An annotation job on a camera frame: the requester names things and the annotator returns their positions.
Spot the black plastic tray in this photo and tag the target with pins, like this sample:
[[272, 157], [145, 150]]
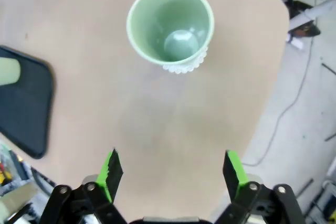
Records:
[[26, 108]]

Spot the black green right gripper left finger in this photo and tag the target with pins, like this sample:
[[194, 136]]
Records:
[[110, 171]]

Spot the light green plastic cup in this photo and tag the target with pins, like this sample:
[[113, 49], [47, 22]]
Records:
[[157, 19], [9, 72]]

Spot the white pole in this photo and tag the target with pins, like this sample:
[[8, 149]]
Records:
[[315, 11]]

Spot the white lace coaster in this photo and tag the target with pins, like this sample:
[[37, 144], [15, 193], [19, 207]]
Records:
[[183, 68]]

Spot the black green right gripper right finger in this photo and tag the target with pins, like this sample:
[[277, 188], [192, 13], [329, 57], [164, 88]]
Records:
[[233, 171]]

